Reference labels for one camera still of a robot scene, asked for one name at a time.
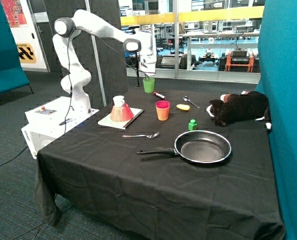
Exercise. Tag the red marker pen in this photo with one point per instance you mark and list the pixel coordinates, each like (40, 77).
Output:
(159, 95)

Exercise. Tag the black frying pan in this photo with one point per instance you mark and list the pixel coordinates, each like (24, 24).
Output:
(196, 146)

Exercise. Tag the black tripod stand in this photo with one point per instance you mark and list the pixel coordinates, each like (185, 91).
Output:
(133, 28)

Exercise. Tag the black tablecloth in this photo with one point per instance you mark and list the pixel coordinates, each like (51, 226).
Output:
(159, 196)

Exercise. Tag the red inverted bowl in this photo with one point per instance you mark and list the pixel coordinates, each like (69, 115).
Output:
(121, 114)

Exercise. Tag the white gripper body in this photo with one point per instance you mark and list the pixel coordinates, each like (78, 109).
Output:
(147, 63)

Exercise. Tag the red wall poster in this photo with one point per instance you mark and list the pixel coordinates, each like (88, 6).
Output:
(14, 13)

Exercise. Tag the yellow potato toy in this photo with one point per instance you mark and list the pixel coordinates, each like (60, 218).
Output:
(183, 107)

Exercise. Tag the brown plush dog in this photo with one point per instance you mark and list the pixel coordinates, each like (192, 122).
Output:
(231, 108)

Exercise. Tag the green toy block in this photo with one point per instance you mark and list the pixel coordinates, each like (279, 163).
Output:
(192, 125)

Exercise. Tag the white small cup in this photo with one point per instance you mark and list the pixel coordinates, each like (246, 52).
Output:
(119, 101)

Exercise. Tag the teal partition right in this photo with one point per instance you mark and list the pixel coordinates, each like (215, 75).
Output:
(277, 46)

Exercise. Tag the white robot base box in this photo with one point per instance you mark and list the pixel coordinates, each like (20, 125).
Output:
(50, 121)

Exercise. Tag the white rectangular board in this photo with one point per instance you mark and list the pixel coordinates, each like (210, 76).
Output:
(107, 122)

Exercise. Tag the pink plastic cup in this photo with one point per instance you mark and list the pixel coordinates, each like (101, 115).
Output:
(162, 104)

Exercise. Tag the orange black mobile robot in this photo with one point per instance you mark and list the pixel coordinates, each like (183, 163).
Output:
(239, 60)

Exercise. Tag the green plastic cup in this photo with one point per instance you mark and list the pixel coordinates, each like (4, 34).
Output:
(149, 85)

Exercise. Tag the metal spoon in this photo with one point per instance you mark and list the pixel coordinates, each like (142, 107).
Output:
(185, 98)

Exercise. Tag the metal fork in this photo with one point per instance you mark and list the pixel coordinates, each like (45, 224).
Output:
(150, 136)

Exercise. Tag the yellow plastic cup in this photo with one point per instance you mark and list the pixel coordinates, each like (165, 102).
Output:
(162, 113)

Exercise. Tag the teal sofa left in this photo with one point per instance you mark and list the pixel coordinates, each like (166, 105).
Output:
(12, 75)

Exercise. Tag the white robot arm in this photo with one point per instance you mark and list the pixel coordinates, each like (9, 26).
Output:
(67, 29)

